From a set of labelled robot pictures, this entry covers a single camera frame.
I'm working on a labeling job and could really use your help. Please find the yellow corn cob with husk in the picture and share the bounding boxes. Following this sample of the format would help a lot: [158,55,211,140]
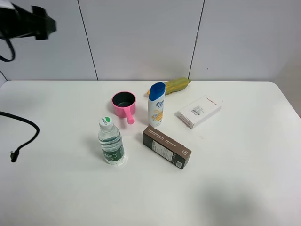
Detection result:
[147,77,192,97]

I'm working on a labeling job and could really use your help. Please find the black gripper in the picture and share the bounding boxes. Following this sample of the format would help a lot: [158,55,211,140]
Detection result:
[0,3,56,40]

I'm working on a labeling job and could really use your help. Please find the white flat cardboard box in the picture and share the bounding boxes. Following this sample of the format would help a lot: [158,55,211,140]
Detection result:
[176,96,222,129]

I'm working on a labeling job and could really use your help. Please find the white blue-capped shampoo bottle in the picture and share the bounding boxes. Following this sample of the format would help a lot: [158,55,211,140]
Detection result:
[148,82,166,127]

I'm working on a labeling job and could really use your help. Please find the pink toy saucepan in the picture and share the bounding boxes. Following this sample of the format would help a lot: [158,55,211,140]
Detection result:
[111,91,136,125]

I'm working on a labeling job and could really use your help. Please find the brown rectangular carton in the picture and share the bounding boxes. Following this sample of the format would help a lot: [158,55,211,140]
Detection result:
[143,126,192,170]

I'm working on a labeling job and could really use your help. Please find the black dangling usb cable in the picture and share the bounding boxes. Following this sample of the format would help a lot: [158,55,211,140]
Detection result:
[0,37,40,163]

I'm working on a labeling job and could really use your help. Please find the green-label water bottle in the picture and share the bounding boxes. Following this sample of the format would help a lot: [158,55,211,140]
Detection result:
[98,116,125,165]

